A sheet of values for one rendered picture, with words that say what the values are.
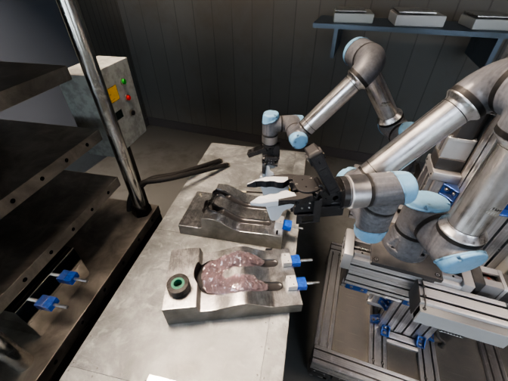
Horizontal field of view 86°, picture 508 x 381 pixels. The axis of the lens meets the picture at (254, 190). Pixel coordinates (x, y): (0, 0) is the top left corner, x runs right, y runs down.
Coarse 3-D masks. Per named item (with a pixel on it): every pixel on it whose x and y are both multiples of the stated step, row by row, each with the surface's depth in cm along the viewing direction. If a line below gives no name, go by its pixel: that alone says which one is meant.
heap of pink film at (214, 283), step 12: (240, 252) 111; (216, 264) 110; (228, 264) 109; (240, 264) 109; (252, 264) 111; (204, 276) 106; (216, 276) 105; (240, 276) 103; (252, 276) 105; (204, 288) 104; (216, 288) 102; (228, 288) 101; (240, 288) 100; (252, 288) 101; (264, 288) 105
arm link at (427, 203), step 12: (420, 192) 88; (432, 192) 87; (408, 204) 86; (420, 204) 82; (432, 204) 82; (444, 204) 82; (408, 216) 86; (420, 216) 83; (432, 216) 80; (408, 228) 88
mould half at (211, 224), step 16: (240, 192) 144; (192, 208) 140; (240, 208) 136; (192, 224) 132; (208, 224) 126; (224, 224) 125; (240, 224) 128; (272, 224) 128; (240, 240) 129; (256, 240) 127; (272, 240) 125
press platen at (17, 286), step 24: (48, 192) 122; (72, 192) 122; (96, 192) 122; (24, 216) 110; (48, 216) 110; (72, 216) 110; (0, 240) 101; (24, 240) 101; (48, 240) 101; (0, 264) 93; (24, 264) 93; (0, 288) 86; (0, 312) 84
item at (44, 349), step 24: (96, 216) 146; (120, 216) 146; (72, 240) 133; (96, 240) 133; (120, 240) 133; (96, 264) 123; (120, 264) 125; (96, 288) 114; (72, 312) 106; (24, 336) 99; (48, 336) 99; (72, 336) 102; (48, 360) 93
